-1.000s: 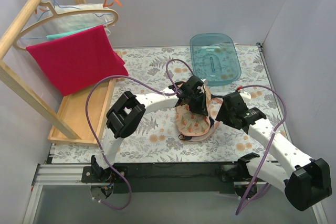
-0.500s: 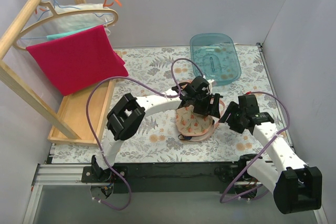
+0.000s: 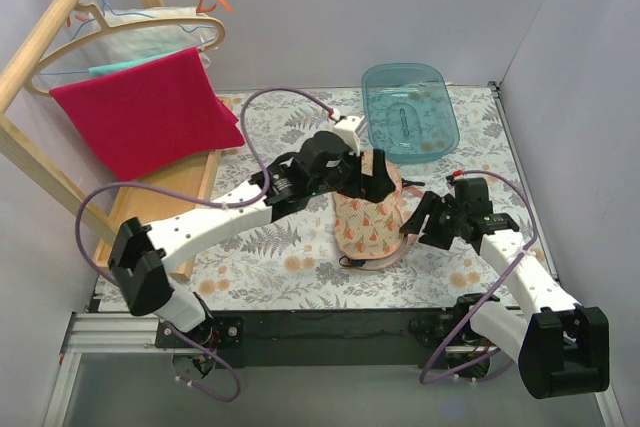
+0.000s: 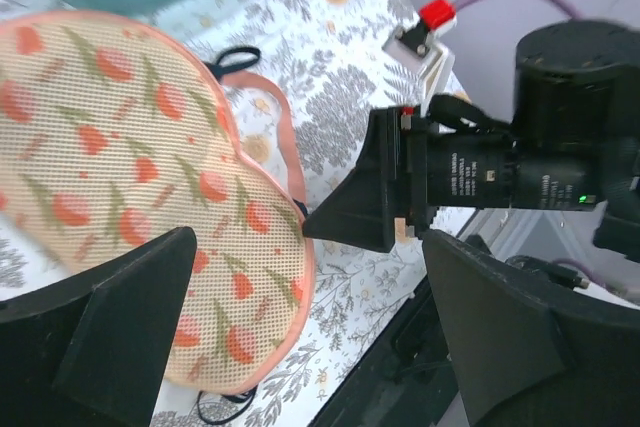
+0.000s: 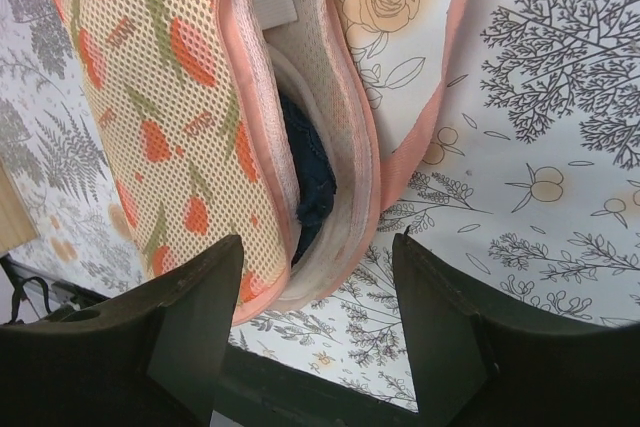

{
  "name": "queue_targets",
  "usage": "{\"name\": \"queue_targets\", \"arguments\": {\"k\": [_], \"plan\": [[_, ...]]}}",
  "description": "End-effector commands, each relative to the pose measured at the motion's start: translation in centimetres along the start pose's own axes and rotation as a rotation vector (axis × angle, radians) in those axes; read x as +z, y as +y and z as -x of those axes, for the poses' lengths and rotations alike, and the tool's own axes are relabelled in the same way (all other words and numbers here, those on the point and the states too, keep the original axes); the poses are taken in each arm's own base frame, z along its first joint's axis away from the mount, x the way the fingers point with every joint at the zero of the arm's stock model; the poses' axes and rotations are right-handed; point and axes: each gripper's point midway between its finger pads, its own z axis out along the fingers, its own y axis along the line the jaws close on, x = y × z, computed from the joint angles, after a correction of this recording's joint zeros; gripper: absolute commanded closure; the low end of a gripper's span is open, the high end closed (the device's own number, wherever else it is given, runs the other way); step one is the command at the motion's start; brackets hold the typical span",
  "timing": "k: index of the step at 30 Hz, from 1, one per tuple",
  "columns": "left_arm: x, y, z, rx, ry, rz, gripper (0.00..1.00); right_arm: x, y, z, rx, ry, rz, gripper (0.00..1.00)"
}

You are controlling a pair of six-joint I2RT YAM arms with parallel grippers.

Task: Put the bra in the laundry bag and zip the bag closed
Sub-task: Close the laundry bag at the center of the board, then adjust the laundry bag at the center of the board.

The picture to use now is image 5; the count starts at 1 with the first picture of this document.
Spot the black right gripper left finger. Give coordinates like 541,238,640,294
1,235,244,426

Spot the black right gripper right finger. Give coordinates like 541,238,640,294
392,234,639,426

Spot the navy blue lace bra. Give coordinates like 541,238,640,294
279,92,337,265

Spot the peach floral mesh laundry bag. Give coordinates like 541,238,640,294
53,0,467,324

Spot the wooden clothes rack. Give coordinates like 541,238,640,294
0,164,38,254

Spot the floral patterned table mat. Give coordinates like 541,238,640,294
1,0,639,410

